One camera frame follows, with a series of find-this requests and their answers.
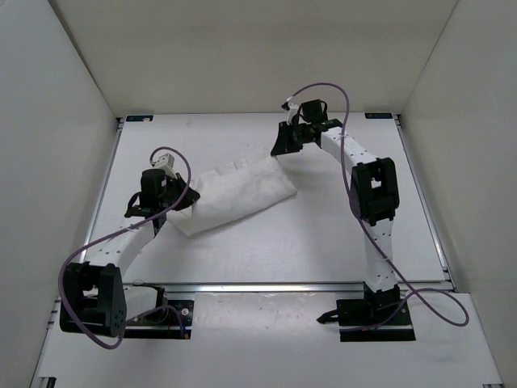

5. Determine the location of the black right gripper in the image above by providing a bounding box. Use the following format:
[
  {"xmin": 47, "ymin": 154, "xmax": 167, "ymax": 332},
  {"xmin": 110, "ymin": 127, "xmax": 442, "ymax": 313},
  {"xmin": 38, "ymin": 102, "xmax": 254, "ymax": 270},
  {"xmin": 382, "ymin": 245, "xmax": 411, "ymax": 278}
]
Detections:
[{"xmin": 272, "ymin": 122, "xmax": 312, "ymax": 157}]

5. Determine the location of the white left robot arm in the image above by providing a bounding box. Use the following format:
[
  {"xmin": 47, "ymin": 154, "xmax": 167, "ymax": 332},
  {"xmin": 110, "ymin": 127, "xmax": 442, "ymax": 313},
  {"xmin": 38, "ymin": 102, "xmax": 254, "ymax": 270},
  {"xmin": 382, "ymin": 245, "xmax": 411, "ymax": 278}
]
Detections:
[{"xmin": 58, "ymin": 167, "xmax": 200, "ymax": 339}]

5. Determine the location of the aluminium table edge rail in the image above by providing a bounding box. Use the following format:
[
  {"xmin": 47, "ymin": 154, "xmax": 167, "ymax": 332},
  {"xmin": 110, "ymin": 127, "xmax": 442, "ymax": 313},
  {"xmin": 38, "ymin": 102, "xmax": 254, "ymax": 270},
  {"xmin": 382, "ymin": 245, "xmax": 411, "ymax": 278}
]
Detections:
[{"xmin": 88, "ymin": 113, "xmax": 452, "ymax": 292}]

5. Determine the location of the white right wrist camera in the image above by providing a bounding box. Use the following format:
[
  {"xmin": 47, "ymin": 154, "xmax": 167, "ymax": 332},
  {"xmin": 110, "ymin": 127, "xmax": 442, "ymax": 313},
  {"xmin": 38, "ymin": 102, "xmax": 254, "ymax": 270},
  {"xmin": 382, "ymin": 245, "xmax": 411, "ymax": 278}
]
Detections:
[{"xmin": 281, "ymin": 100, "xmax": 300, "ymax": 124}]

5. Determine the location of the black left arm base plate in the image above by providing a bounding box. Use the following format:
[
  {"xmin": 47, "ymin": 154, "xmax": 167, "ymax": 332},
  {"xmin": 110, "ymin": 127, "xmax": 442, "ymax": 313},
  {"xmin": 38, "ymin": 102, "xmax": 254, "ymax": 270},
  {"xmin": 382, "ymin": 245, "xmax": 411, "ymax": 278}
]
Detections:
[{"xmin": 124, "ymin": 281, "xmax": 195, "ymax": 340}]

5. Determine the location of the blue label sticker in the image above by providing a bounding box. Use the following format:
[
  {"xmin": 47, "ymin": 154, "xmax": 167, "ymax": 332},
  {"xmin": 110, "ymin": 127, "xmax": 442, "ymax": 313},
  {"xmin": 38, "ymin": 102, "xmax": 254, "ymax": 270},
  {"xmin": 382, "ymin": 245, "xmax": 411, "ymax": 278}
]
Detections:
[
  {"xmin": 125, "ymin": 115, "xmax": 153, "ymax": 122},
  {"xmin": 364, "ymin": 112, "xmax": 393, "ymax": 120}
]

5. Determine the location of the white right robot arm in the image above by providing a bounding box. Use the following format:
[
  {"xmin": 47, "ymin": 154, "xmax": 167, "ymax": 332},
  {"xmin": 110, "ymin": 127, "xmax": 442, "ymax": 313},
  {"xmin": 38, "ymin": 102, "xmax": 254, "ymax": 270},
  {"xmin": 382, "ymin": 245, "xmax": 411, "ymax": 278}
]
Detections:
[{"xmin": 271, "ymin": 99, "xmax": 400, "ymax": 324}]

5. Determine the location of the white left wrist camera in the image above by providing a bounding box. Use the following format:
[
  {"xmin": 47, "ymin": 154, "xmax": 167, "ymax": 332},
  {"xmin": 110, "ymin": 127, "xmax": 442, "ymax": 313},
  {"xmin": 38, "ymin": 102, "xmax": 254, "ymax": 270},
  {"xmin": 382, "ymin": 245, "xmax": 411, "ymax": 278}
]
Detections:
[{"xmin": 151, "ymin": 153, "xmax": 176, "ymax": 179}]

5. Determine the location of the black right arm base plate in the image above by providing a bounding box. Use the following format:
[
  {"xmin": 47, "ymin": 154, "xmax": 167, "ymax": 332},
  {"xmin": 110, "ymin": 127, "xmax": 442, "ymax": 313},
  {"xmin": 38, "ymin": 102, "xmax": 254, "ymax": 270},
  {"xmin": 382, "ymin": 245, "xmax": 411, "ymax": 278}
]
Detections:
[{"xmin": 317, "ymin": 285, "xmax": 416, "ymax": 343}]

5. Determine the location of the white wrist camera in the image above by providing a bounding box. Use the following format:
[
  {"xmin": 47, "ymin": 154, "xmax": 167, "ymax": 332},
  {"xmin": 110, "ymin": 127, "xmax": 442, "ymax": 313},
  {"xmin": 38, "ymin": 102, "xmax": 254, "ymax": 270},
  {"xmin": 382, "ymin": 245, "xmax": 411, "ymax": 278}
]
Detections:
[
  {"xmin": 151, "ymin": 153, "xmax": 176, "ymax": 179},
  {"xmin": 281, "ymin": 100, "xmax": 300, "ymax": 124}
]

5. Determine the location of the blue label sticker left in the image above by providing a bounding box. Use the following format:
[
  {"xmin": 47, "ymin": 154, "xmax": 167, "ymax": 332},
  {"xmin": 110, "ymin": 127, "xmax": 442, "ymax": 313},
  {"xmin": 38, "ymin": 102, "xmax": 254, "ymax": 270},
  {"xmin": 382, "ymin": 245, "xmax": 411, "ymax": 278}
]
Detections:
[{"xmin": 125, "ymin": 115, "xmax": 153, "ymax": 122}]

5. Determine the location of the blue label sticker right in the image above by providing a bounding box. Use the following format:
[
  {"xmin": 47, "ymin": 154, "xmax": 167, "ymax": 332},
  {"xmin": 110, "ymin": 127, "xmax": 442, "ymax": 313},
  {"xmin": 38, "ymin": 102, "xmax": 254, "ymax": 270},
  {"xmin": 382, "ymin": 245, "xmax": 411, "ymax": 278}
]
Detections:
[{"xmin": 364, "ymin": 112, "xmax": 393, "ymax": 120}]

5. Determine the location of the white pleated skirt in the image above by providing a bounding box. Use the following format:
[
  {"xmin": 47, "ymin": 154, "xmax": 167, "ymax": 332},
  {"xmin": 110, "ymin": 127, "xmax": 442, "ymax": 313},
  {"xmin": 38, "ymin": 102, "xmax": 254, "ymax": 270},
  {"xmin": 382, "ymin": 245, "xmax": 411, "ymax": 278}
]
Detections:
[{"xmin": 167, "ymin": 154, "xmax": 297, "ymax": 236}]

